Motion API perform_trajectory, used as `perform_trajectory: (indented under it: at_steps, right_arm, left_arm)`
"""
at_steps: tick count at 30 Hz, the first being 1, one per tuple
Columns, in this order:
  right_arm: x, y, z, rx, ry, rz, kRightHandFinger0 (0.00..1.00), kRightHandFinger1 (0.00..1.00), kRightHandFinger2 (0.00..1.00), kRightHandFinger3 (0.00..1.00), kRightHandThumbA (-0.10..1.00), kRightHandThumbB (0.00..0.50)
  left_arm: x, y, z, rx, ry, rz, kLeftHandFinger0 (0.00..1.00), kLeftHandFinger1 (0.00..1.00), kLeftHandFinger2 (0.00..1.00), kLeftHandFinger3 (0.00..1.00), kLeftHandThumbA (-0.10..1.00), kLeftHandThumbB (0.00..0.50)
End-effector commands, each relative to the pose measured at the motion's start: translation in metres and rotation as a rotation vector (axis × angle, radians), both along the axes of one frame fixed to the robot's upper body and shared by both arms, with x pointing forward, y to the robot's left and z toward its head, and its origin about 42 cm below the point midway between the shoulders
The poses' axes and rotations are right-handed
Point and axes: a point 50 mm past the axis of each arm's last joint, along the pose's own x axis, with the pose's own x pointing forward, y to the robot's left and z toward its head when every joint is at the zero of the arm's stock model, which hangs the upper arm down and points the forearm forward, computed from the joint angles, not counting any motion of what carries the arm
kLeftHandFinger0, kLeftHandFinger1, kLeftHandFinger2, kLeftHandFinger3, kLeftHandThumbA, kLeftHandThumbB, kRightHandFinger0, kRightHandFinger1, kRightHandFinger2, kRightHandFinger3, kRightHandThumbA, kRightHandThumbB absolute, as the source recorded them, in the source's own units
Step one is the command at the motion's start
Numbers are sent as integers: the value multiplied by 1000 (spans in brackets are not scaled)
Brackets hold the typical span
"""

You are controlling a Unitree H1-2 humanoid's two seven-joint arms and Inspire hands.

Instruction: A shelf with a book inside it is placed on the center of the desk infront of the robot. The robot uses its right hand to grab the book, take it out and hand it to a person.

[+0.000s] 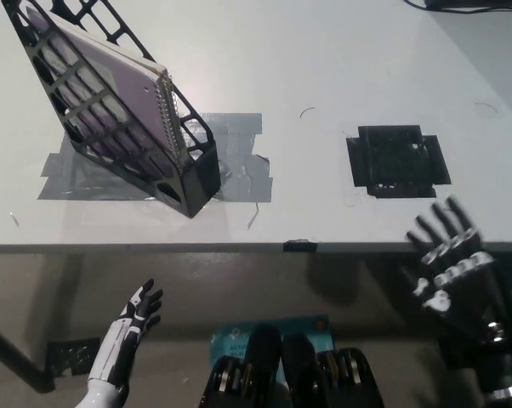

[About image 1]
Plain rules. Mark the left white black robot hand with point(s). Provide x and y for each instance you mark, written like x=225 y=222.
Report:
x=115 y=344

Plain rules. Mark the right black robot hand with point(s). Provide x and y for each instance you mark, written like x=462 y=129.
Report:
x=460 y=276

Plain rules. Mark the purple spiral notebook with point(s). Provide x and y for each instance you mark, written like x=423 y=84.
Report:
x=124 y=76

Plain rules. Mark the black metal desk leg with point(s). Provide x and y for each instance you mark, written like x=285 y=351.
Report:
x=22 y=361

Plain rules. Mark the black lattice file shelf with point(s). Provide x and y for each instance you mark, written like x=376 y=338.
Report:
x=196 y=178

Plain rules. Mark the black robot legs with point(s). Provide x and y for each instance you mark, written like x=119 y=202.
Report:
x=298 y=374

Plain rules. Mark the teal cardboard box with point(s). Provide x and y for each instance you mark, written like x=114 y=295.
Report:
x=232 y=340

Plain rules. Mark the black tape square patch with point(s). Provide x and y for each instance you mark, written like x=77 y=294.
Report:
x=396 y=161

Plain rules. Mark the clear tape strip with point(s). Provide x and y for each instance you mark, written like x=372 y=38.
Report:
x=13 y=219

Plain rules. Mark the small black tape piece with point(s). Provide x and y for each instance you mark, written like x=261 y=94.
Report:
x=300 y=245

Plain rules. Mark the grey duct tape patch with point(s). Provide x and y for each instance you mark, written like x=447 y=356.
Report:
x=243 y=178

